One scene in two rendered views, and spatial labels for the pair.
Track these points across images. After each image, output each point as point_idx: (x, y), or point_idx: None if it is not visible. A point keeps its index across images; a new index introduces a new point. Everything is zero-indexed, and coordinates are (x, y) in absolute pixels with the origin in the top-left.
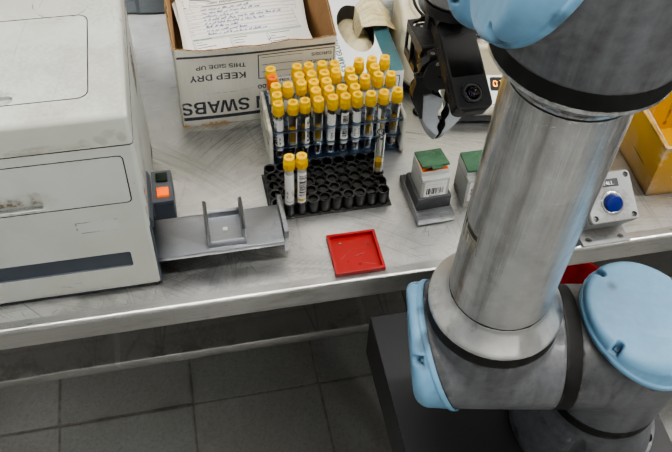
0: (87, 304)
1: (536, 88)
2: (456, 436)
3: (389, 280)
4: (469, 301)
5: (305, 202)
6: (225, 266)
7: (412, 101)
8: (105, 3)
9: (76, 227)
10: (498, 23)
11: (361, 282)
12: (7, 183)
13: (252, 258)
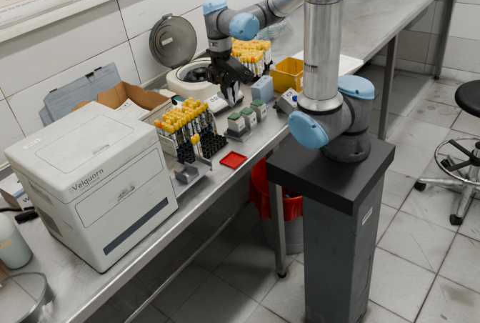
0: (158, 231)
1: None
2: (321, 170)
3: (251, 161)
4: (320, 93)
5: (203, 155)
6: (195, 190)
7: (223, 93)
8: (103, 108)
9: (147, 193)
10: None
11: (243, 166)
12: (121, 181)
13: (201, 182)
